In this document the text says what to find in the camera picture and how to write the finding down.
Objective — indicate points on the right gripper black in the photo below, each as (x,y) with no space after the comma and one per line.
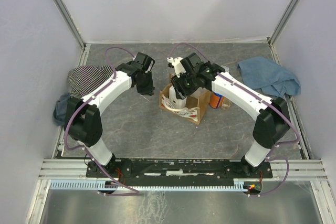
(179,86)

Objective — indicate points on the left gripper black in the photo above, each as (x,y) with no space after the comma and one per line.
(145,86)

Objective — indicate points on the orange pump bottle blue top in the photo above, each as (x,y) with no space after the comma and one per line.
(226,68)

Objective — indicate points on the blue pump bottle front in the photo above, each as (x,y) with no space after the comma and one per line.
(216,100)

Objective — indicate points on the white bottle dark grey cap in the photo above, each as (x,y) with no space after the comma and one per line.
(177,104)

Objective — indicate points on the clear amber liquid bottle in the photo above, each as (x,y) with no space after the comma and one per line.
(226,104)

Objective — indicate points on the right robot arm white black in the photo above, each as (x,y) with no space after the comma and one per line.
(271,116)

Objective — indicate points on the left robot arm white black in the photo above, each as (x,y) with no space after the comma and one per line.
(83,116)

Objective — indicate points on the striped black white cloth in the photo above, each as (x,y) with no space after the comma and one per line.
(85,79)

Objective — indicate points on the blue cloth right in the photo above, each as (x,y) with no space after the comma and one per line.
(268,76)

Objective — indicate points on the dark blue cloth left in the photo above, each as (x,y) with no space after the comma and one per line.
(59,112)

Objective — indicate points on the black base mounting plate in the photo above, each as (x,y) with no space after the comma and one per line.
(183,172)

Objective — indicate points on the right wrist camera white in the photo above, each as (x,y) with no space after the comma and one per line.
(176,64)

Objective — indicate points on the left aluminium corner post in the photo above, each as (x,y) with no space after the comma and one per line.
(69,21)

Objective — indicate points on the aluminium corner post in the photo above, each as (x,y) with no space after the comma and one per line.
(69,21)
(283,21)

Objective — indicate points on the aluminium frame rail front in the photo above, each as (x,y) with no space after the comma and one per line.
(299,170)

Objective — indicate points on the right aluminium corner post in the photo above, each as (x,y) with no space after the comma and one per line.
(283,21)

